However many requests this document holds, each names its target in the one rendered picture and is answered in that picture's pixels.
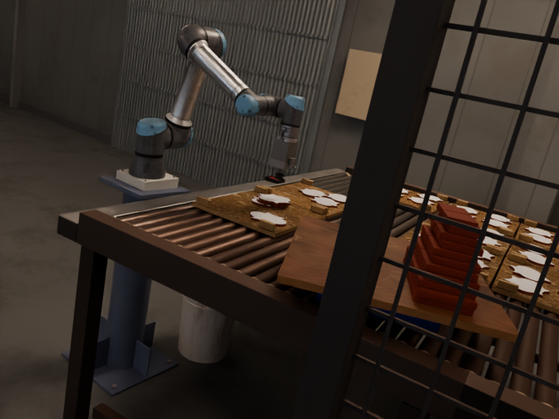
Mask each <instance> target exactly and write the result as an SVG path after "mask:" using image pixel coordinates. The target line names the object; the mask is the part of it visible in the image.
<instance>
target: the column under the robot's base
mask: <svg viewBox="0 0 559 419"><path fill-rule="evenodd" d="M99 181H101V182H103V183H105V184H107V185H110V186H112V187H114V188H116V189H118V190H120V191H122V192H124V193H123V200H122V203H123V204H127V203H132V202H137V201H143V200H152V199H157V198H162V197H167V196H172V195H182V194H187V193H190V190H188V189H185V188H183V187H181V186H179V185H178V186H177V188H174V189H165V190H148V191H143V190H140V189H138V188H136V187H134V186H132V185H129V184H127V183H125V182H123V181H121V180H118V179H116V175H108V176H99ZM151 282H152V279H149V278H147V277H146V276H144V275H142V274H139V273H137V272H136V271H134V270H132V269H129V268H127V267H125V266H123V265H121V264H119V263H117V262H115V265H114V272H113V278H112V285H111V297H110V304H109V311H108V318H105V317H104V316H102V315H101V322H100V329H99V336H98V341H97V348H96V361H95V368H94V375H93V381H94V383H95V384H97V385H98V386H99V387H101V388H102V389H103V390H104V391H105V392H107V393H108V394H109V395H110V396H112V397H114V396H115V395H117V394H119V393H121V392H124V391H126V390H128V389H130V388H132V387H134V386H136V385H138V384H140V383H143V382H145V381H147V380H149V379H151V378H153V377H155V376H158V375H160V374H162V373H163V372H166V371H168V370H170V369H172V368H173V367H177V366H179V363H178V362H177V361H175V360H174V359H172V358H171V357H169V356H167V355H166V354H164V353H163V352H162V351H161V350H159V349H158V348H156V347H154V346H153V345H152V343H153V337H154V332H155V325H156V321H154V322H151V323H147V324H146V315H147V309H148V304H149V298H150V292H151Z"/></svg>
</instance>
